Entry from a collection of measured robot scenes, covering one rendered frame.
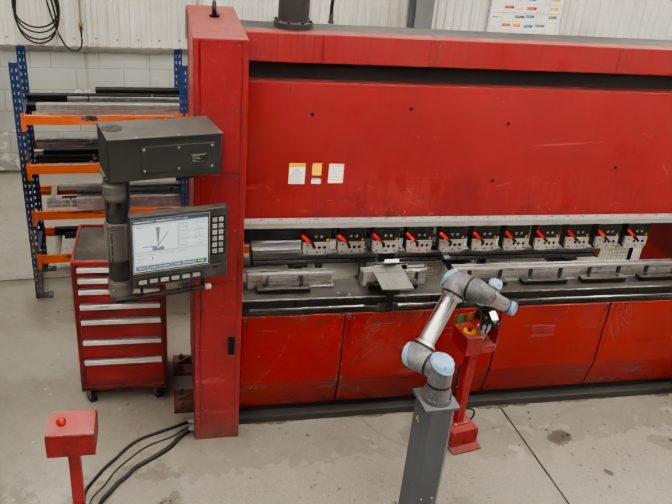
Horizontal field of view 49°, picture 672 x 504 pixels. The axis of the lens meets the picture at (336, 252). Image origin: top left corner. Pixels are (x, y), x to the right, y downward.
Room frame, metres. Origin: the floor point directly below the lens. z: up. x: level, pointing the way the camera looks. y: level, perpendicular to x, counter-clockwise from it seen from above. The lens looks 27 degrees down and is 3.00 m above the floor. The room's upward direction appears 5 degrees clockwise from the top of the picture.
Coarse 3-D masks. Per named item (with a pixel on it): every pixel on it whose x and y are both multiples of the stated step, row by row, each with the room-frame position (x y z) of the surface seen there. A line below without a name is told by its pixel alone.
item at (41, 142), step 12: (36, 144) 4.98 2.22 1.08; (48, 144) 5.01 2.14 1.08; (60, 144) 5.03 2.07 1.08; (72, 144) 5.06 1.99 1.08; (84, 144) 5.00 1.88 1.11; (96, 144) 5.02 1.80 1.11; (36, 156) 4.69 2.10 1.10; (48, 156) 4.72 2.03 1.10; (60, 156) 4.74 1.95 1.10; (72, 156) 4.76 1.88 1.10; (84, 156) 4.79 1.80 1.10; (96, 156) 4.82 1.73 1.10
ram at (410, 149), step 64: (256, 128) 3.56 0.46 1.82; (320, 128) 3.64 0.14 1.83; (384, 128) 3.73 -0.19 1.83; (448, 128) 3.81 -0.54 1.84; (512, 128) 3.90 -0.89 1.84; (576, 128) 4.00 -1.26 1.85; (640, 128) 4.10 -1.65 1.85; (256, 192) 3.56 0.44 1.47; (320, 192) 3.65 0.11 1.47; (384, 192) 3.74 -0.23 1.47; (448, 192) 3.83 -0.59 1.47; (512, 192) 3.92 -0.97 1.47; (576, 192) 4.02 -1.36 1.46; (640, 192) 4.13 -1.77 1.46
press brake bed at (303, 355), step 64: (256, 320) 3.46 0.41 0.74; (320, 320) 3.55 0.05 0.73; (384, 320) 3.65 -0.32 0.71; (448, 320) 3.74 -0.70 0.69; (512, 320) 3.85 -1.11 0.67; (576, 320) 3.95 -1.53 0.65; (640, 320) 4.07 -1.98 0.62; (256, 384) 3.47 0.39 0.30; (320, 384) 3.57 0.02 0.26; (384, 384) 3.68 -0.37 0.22; (512, 384) 3.92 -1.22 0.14; (576, 384) 4.07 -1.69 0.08; (640, 384) 4.18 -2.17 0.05
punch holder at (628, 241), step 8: (624, 224) 4.16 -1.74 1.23; (632, 224) 4.13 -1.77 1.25; (640, 224) 4.14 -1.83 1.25; (648, 224) 4.15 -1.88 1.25; (624, 232) 4.14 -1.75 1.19; (640, 232) 4.14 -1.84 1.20; (648, 232) 4.16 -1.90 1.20; (624, 240) 4.12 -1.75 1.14; (632, 240) 4.13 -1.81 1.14; (640, 240) 4.14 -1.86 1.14
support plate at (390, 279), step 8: (384, 272) 3.69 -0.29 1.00; (392, 272) 3.70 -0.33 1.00; (400, 272) 3.71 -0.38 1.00; (384, 280) 3.60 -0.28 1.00; (392, 280) 3.60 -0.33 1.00; (400, 280) 3.61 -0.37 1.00; (408, 280) 3.62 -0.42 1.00; (384, 288) 3.51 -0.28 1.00; (392, 288) 3.51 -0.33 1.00; (400, 288) 3.52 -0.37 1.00; (408, 288) 3.54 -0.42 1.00
